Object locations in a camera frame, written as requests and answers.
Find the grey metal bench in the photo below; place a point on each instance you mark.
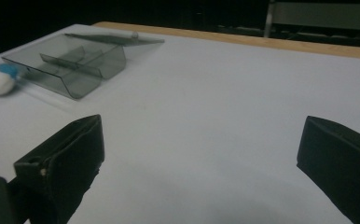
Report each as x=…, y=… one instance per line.
x=321, y=18

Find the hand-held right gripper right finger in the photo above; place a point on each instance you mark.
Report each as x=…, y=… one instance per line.
x=343, y=165

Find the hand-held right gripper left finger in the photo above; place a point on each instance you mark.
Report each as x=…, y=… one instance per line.
x=69, y=161

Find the clear grey plastic box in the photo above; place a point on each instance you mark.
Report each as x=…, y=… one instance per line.
x=75, y=62

